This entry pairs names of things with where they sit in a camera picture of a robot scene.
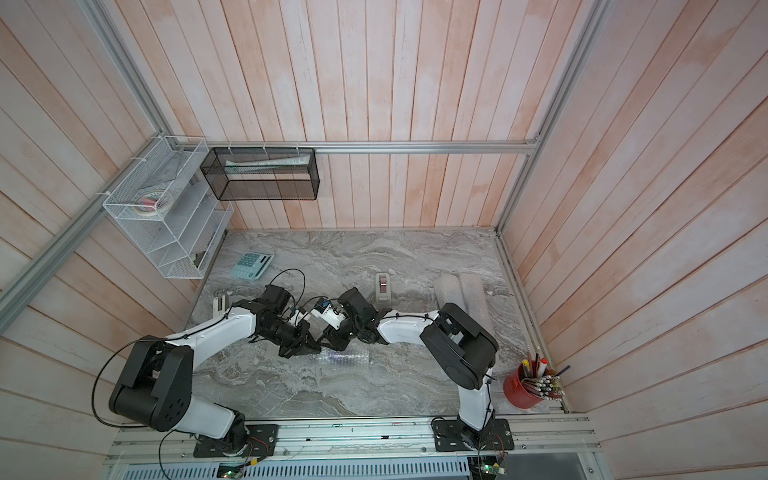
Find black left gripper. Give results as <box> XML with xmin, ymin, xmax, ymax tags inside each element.
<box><xmin>258</xmin><ymin>318</ymin><xmax>322</xmax><ymax>359</ymax></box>

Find dark purple bottle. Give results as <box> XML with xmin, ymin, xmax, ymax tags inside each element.
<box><xmin>315</xmin><ymin>349</ymin><xmax>370</xmax><ymax>368</ymax></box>

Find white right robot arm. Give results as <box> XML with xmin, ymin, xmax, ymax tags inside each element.
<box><xmin>315</xmin><ymin>287</ymin><xmax>499</xmax><ymax>447</ymax></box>

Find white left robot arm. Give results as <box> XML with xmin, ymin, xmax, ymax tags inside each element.
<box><xmin>108</xmin><ymin>285</ymin><xmax>321</xmax><ymax>445</ymax></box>

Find light blue desk calculator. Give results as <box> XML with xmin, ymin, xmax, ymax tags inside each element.
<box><xmin>231</xmin><ymin>252</ymin><xmax>274</xmax><ymax>280</ymax></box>

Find red pen cup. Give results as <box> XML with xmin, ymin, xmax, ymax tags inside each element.
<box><xmin>503</xmin><ymin>365</ymin><xmax>543</xmax><ymax>409</ymax></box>

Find pens in cup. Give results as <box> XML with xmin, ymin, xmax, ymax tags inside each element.
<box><xmin>519</xmin><ymin>355</ymin><xmax>570</xmax><ymax>400</ymax></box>

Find tape roll on shelf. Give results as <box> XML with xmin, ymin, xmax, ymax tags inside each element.
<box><xmin>131</xmin><ymin>190</ymin><xmax>174</xmax><ymax>218</ymax></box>

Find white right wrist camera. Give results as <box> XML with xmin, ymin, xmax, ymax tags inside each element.
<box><xmin>313</xmin><ymin>301</ymin><xmax>346</xmax><ymax>330</ymax></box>

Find black mesh wall basket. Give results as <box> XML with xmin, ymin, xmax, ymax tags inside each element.
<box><xmin>201</xmin><ymin>146</ymin><xmax>320</xmax><ymax>201</ymax></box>

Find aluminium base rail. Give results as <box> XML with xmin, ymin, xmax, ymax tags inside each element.
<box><xmin>100</xmin><ymin>414</ymin><xmax>612</xmax><ymax>479</ymax></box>

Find white mesh wall shelf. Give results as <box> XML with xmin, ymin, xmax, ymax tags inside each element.
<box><xmin>103</xmin><ymin>136</ymin><xmax>233</xmax><ymax>280</ymax></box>

